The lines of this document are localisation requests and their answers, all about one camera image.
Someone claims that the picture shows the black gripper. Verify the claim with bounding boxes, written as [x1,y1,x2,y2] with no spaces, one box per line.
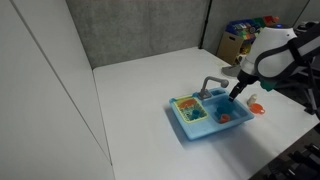
[229,71,259,102]

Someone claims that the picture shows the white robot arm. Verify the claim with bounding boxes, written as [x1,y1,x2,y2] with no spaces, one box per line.
[229,24,320,102]

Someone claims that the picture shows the orange cup on table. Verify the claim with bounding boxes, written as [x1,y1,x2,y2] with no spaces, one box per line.
[249,103,265,114]

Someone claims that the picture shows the orange cup in sink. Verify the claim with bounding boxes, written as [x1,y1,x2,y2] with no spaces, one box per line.
[219,114,230,124]

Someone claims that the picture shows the blue cup in rack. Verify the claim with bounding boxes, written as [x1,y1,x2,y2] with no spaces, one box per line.
[191,110,200,120]

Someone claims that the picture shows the grey metal mounting plate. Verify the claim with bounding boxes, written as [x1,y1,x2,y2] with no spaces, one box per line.
[221,65,241,78]

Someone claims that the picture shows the beige toy bread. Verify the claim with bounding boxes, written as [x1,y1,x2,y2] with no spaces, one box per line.
[247,94,257,106]

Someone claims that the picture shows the blue toy plate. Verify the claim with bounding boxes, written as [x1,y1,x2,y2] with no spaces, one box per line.
[217,101,233,114]

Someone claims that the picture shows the grey toy faucet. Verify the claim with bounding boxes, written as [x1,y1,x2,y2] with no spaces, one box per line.
[197,75,230,101]

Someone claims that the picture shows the wooden toy storage shelf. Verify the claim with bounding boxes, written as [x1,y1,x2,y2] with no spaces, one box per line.
[217,16,279,65]

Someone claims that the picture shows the blue toy sink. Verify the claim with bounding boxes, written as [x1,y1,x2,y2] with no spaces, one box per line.
[169,88,254,140]

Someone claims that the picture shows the orange plate in rack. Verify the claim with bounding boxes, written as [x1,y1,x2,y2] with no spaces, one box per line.
[178,99,194,109]

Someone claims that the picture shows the yellow green dish rack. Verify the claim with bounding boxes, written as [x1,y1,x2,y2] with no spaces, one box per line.
[173,96,208,124]

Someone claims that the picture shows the black office chair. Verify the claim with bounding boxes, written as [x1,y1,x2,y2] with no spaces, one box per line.
[276,54,320,116]

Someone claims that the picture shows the black equipment at table edge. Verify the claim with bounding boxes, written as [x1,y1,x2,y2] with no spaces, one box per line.
[249,125,320,180]

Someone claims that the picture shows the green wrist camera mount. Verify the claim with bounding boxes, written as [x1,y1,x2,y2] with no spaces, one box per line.
[260,80,276,92]

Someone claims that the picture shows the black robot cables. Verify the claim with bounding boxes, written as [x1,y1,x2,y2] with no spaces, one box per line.
[289,33,320,121]

